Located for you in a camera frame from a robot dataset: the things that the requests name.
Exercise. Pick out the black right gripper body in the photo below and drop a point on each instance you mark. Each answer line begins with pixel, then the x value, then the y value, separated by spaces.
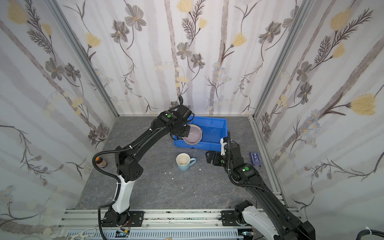
pixel 216 157

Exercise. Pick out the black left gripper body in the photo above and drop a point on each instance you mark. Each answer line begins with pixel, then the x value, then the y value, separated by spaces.
pixel 182 130

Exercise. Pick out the purple bowl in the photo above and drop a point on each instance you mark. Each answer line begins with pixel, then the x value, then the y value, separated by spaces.
pixel 195 135

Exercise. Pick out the light blue mug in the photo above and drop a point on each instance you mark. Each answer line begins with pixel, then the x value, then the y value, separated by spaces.
pixel 184 161

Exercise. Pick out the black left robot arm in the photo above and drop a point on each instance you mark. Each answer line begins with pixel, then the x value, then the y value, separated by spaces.
pixel 129 170

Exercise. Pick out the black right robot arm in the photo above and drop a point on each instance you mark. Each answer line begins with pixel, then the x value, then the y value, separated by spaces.
pixel 278 222

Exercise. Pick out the blue plastic bin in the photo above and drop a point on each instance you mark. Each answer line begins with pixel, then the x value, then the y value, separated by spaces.
pixel 214 129

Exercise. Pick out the blue rectangular device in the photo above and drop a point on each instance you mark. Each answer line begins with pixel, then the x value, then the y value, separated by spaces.
pixel 256 159

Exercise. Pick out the brown bottle orange cap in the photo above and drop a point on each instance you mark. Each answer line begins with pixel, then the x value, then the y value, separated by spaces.
pixel 100 162

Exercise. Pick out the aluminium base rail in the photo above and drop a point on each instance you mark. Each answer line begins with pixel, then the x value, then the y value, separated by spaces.
pixel 204 224

